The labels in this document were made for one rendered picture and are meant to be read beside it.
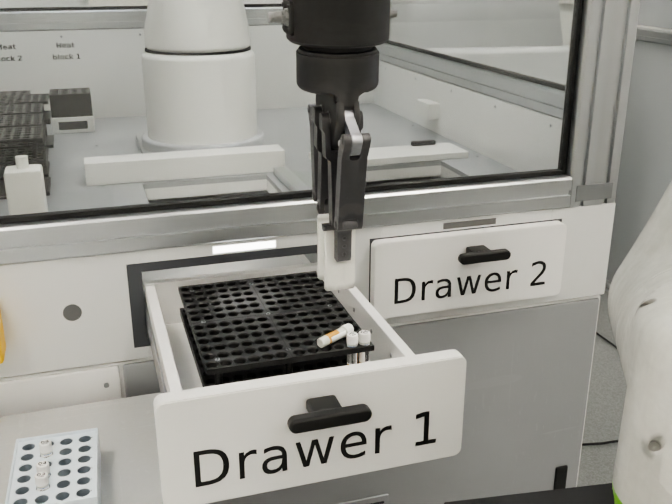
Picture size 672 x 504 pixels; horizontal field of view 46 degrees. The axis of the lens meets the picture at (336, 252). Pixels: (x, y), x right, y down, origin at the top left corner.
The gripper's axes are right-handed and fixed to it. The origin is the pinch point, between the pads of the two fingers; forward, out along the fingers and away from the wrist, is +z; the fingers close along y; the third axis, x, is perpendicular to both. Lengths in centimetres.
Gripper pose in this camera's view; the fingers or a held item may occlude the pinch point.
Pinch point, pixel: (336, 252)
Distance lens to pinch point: 79.6
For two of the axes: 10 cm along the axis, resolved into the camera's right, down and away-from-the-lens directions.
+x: 9.6, -1.0, 2.5
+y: 2.7, 3.9, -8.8
